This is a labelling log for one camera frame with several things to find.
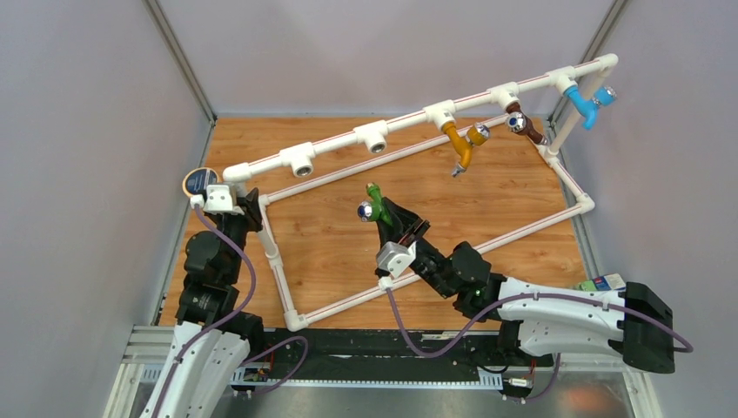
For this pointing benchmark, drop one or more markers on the masking tape roll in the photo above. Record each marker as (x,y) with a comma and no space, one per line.
(196,181)

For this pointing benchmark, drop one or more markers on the brown water faucet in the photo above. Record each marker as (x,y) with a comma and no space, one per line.
(519,123)

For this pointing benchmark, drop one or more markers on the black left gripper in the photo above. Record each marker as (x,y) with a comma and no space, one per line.
(251,205)

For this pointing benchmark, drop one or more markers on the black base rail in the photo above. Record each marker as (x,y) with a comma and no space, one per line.
(363,355)

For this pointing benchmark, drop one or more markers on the green water faucet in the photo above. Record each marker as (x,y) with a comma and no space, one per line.
(373,209)

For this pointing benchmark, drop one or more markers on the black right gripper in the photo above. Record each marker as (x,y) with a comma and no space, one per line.
(398,217)

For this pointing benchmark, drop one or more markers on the white PVC pipe frame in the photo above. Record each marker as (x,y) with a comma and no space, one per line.
(516,204)

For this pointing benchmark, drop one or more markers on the blue green small box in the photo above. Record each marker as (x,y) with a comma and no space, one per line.
(608,282)

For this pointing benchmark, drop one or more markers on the yellow water faucet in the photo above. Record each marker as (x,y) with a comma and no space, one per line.
(476,135)

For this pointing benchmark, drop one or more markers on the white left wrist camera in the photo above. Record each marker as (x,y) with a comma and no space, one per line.
(216,199)

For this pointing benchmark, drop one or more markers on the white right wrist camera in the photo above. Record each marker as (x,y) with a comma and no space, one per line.
(392,260)

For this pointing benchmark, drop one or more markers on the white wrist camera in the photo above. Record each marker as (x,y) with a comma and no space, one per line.
(392,260)
(216,199)

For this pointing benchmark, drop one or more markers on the blue water faucet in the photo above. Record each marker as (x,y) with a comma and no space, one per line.
(589,108)

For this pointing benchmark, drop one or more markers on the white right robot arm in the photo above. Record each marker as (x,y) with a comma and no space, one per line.
(627,320)

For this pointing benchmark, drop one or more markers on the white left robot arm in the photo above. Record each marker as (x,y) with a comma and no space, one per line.
(213,333)

